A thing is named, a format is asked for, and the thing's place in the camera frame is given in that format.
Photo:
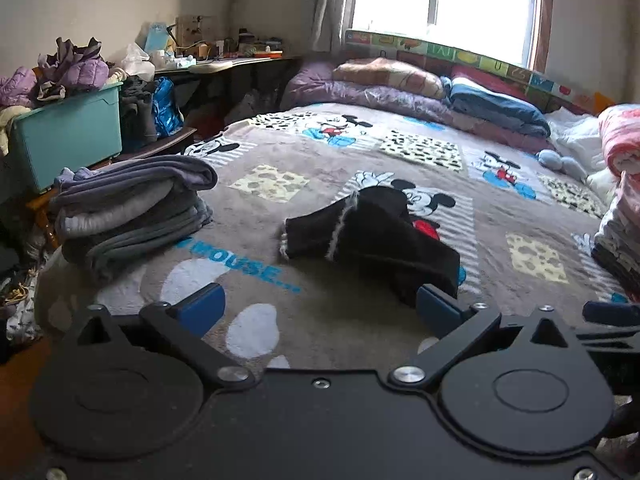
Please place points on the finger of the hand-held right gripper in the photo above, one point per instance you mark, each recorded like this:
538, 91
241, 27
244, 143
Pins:
607, 311

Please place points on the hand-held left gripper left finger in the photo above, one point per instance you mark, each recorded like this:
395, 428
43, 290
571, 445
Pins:
202, 306

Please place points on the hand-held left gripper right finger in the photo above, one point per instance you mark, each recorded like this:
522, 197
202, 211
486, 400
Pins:
437, 306

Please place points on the black fleece-lined garment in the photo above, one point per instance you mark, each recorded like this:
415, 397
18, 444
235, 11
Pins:
370, 240

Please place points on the stack of folded patterned clothes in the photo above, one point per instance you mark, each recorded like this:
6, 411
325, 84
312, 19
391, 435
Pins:
620, 240

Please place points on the stack of folded grey clothes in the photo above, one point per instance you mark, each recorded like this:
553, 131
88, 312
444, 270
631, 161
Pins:
130, 210

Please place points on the pile of clothes on floor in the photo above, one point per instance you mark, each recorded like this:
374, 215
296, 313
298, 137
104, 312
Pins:
20, 300

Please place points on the dark clothes pile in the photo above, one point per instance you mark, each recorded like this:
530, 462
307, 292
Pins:
137, 110

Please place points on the printed cartoon blanket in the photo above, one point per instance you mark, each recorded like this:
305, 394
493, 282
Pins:
300, 200

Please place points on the light blue plush toy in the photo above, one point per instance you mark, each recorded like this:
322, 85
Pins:
560, 162

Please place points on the pink blanket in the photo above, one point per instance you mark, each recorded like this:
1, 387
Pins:
622, 135

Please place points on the white pillow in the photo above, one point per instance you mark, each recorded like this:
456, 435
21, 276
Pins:
580, 135

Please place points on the blue plastic bag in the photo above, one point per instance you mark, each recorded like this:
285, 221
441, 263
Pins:
167, 107

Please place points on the blue folded blanket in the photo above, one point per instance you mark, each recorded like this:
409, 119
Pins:
495, 105

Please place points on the teal plastic storage bin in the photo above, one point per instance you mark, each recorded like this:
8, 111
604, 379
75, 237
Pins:
70, 135

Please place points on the purple quilt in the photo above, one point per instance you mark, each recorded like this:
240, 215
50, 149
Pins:
350, 95

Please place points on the beige patterned folded blanket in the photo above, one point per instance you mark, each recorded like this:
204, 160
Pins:
390, 76

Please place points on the dark wooden desk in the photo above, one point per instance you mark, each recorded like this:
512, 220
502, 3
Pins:
225, 67

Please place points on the colourful printed foam panel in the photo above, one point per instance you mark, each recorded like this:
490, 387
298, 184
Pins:
480, 62

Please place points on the white plastic bag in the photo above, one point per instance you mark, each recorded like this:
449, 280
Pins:
136, 60

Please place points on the purple padded jacket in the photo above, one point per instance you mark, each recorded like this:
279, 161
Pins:
75, 67
17, 87

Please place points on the brown cardboard box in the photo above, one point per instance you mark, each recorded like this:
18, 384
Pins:
194, 35

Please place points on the light blue box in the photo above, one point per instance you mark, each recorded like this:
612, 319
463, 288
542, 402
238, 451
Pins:
156, 37

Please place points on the grey curtain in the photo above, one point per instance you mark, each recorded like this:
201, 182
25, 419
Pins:
332, 5

